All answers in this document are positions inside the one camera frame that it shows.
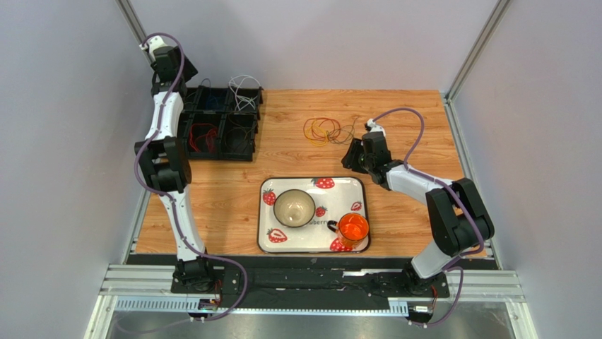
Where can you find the aluminium frame rail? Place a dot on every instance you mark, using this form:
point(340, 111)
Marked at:
point(152, 288)

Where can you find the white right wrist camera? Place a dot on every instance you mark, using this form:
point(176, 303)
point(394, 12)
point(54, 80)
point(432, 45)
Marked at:
point(371, 126)

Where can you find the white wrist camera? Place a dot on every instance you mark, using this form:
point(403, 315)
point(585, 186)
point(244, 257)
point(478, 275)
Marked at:
point(151, 45)
point(371, 126)

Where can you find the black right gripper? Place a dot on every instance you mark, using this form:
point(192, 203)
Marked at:
point(352, 153)

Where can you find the orange translucent mug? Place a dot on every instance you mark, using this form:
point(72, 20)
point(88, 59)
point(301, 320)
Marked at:
point(352, 232)

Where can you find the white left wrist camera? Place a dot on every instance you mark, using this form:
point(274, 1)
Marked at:
point(151, 45)

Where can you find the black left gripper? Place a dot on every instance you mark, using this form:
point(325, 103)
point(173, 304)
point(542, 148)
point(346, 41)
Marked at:
point(188, 69)

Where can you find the strawberry print white tray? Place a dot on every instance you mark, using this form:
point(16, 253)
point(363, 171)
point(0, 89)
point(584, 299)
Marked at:
point(333, 198)

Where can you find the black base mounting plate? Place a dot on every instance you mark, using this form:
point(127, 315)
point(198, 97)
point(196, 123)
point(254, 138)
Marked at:
point(328, 282)

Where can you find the beige ceramic bowl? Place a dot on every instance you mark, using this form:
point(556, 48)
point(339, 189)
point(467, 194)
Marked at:
point(294, 208)

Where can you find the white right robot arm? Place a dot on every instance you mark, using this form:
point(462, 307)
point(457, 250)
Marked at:
point(459, 221)

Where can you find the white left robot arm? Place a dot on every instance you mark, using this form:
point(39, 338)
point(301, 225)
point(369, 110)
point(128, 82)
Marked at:
point(162, 166)

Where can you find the black compartment storage bin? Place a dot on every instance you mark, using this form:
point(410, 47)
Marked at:
point(220, 123)

